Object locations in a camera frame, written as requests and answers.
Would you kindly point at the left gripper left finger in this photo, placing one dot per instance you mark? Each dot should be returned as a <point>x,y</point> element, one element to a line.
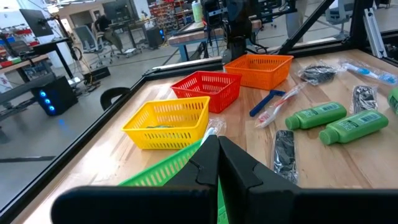
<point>140,205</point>

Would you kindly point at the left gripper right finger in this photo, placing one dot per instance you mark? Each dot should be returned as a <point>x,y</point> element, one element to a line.
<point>295,207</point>

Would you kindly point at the green shampoo bottle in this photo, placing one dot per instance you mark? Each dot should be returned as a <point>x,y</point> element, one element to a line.
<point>315,115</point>
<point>158,126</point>
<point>353,127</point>
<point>393,100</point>

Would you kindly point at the red white toothbrush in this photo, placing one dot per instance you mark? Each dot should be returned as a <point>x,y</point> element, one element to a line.
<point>273,110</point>

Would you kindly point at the black comb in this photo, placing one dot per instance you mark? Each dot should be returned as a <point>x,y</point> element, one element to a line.
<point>284,155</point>
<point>363,98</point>

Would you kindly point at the orange plastic basket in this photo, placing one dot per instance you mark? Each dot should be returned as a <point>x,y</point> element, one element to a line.
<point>264,77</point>

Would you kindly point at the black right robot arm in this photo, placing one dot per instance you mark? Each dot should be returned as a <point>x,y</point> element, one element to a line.
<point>237,34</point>

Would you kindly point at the green plastic basket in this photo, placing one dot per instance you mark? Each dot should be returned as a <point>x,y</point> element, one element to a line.
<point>168,171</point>

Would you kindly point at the yellow plastic basket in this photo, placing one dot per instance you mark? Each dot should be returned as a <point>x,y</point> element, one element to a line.
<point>168,140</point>

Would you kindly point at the blue disposable razor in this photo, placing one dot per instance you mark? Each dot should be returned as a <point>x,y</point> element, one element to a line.
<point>264,103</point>

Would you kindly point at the red plastic basket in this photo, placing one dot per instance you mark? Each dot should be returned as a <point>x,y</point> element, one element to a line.
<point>224,99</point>

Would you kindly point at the black floor box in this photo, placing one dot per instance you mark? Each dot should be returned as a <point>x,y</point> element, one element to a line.
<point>96,74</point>

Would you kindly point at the black computer tower blue lights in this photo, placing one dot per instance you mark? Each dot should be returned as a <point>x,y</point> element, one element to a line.
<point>54,96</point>

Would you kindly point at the blue white wrapped toothbrush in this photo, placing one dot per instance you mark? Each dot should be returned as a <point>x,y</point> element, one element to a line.
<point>370,73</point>

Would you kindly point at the grey office chair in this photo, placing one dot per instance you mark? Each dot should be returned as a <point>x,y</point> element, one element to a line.
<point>87,40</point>

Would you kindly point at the person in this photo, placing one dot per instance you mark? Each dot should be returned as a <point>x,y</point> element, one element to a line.
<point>107,31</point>

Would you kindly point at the wooden background table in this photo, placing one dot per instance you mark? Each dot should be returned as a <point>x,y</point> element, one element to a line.
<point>192,35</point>

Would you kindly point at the black monitor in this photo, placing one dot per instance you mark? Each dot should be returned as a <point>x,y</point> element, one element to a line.
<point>35,21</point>
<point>115,9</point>

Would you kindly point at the white wipes canister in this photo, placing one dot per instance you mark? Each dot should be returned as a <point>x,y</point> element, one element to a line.
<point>196,11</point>

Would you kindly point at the black aluminium rig frame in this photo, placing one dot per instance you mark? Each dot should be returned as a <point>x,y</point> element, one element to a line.
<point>186,69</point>

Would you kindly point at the silver aluminium bracket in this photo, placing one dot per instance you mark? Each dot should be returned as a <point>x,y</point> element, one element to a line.
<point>374,32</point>

